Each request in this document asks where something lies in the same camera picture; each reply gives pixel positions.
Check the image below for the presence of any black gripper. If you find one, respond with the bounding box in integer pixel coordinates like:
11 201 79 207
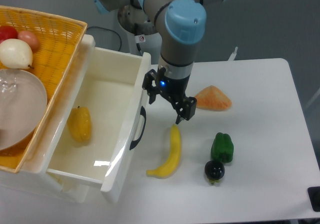
142 68 197 124

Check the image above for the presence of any white top drawer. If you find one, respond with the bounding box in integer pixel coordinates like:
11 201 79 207
47 48 151 203

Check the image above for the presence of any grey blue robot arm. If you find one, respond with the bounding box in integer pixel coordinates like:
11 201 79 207
94 0 227 122

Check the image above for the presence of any white drawer cabinet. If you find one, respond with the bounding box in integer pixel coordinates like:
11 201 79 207
0 34 96 203

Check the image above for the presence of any orange toy fruit wedge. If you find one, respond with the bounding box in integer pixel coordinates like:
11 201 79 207
195 85 232 111

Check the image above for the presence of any yellow toy banana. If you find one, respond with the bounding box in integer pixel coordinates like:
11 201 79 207
146 125 182 179

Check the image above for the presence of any green toy bell pepper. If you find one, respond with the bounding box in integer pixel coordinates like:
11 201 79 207
210 132 234 163

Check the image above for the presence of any dark purple toy eggplant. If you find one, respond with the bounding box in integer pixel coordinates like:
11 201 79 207
204 160 225 185

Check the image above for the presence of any yellow toy bell pepper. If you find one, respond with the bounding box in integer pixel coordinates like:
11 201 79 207
67 106 92 143

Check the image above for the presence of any yellow woven basket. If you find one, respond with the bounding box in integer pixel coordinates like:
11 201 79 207
0 5 87 173

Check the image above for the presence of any beige plate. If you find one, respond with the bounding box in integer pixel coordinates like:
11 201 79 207
0 69 47 150

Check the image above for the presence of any pink toy peach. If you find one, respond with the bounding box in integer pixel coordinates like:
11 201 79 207
17 30 41 52

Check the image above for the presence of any white toy pear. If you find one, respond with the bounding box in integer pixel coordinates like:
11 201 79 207
0 39 33 69

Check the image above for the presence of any red toy apple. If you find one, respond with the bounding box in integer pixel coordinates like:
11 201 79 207
0 25 18 43

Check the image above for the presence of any black device at edge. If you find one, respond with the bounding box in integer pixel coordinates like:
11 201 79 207
307 187 320 212

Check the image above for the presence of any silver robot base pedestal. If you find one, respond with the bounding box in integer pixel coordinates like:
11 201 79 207
117 5 162 64

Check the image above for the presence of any black floor cable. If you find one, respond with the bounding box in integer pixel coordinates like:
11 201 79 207
86 26 123 52

